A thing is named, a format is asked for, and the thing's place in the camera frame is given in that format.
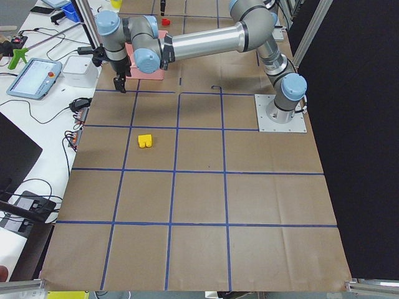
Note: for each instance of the aluminium profile post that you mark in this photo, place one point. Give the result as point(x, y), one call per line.
point(87, 20)

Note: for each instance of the green plastic gun tool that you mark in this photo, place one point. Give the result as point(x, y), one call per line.
point(18, 54)

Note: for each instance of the red toy block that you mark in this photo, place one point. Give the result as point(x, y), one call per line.
point(165, 22)

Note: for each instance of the pink plastic box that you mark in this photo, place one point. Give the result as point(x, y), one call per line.
point(145, 64)

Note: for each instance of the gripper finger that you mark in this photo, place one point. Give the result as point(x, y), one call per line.
point(118, 84)
point(122, 85)

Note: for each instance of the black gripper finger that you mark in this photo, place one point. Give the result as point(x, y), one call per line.
point(162, 7)

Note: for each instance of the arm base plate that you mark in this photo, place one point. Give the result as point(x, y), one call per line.
point(270, 119)

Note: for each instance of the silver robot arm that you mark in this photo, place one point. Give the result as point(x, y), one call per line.
point(252, 30)

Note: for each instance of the yellow toy block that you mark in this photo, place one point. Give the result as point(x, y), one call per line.
point(145, 141)

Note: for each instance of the teach pendant tablet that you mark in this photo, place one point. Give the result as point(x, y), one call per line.
point(35, 79)

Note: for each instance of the blue plastic bin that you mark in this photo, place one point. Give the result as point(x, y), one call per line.
point(70, 12)

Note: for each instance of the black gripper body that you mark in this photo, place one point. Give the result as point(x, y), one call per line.
point(119, 66)

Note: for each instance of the black power adapter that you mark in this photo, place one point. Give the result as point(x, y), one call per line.
point(80, 103)

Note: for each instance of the white square box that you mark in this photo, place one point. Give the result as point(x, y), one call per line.
point(80, 71)

